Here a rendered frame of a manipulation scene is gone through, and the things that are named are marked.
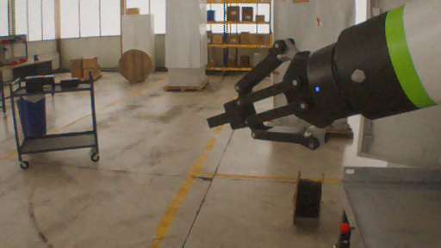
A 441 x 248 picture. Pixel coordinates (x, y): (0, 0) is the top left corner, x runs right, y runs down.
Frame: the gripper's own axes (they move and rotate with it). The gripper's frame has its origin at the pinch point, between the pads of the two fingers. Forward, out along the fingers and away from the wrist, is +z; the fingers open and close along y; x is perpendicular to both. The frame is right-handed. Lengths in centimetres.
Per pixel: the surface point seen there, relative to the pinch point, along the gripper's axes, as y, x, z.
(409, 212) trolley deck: -49, -69, 13
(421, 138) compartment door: -37, -118, 23
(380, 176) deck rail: -40, -84, 29
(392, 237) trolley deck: -47, -51, 11
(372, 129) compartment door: -28, -113, 43
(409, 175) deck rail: -44, -92, 21
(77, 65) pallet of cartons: 270, -323, 960
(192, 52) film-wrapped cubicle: 150, -462, 599
